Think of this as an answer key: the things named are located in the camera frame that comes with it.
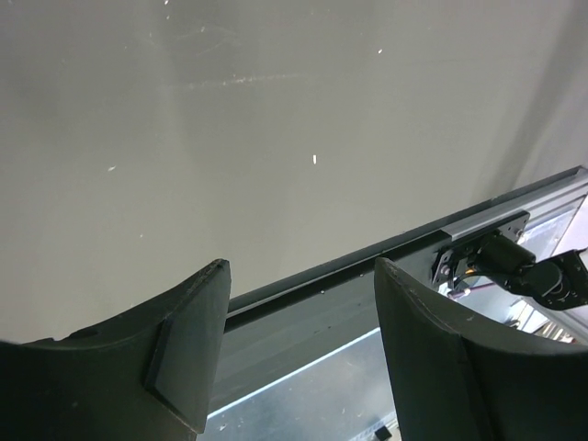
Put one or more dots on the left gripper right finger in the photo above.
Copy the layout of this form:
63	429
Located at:
458	375

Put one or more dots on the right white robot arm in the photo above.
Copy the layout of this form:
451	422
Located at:
558	283

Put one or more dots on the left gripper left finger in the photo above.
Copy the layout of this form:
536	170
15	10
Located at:
144	374

